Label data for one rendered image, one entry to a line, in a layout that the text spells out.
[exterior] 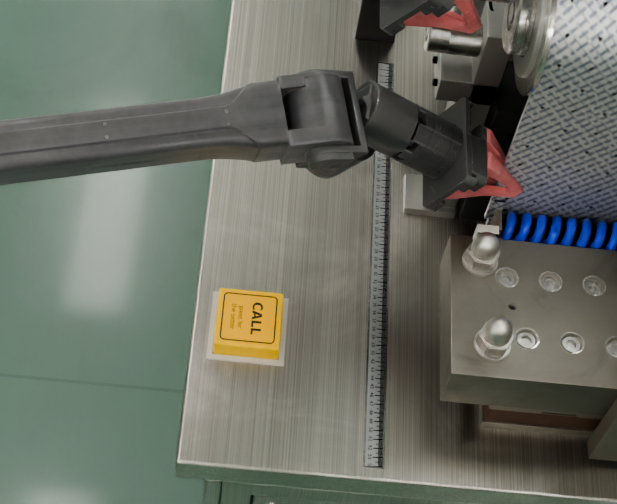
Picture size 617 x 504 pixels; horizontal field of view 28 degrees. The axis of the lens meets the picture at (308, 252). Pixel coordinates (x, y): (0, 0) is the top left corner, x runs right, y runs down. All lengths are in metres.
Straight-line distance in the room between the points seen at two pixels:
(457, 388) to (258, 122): 0.33
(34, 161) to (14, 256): 1.39
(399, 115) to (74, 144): 0.30
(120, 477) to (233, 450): 0.97
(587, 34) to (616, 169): 0.19
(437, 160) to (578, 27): 0.19
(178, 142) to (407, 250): 0.41
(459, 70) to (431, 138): 0.11
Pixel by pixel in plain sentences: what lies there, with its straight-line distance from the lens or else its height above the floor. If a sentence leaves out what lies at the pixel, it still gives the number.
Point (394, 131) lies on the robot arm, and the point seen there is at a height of 1.16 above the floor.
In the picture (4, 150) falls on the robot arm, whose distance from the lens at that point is 1.09.
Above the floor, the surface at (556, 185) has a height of 1.08.
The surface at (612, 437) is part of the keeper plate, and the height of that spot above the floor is 0.97.
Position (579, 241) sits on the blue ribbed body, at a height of 1.03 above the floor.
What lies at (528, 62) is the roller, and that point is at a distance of 1.15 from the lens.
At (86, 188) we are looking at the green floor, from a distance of 2.55.
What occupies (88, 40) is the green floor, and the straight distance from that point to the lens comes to 2.80.
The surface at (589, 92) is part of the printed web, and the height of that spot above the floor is 1.22.
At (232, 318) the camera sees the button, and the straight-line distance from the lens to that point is 1.33.
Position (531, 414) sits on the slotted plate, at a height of 0.94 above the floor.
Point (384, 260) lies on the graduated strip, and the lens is 1.41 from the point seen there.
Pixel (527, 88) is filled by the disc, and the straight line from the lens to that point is 1.17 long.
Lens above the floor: 2.08
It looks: 57 degrees down
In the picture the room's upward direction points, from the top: 10 degrees clockwise
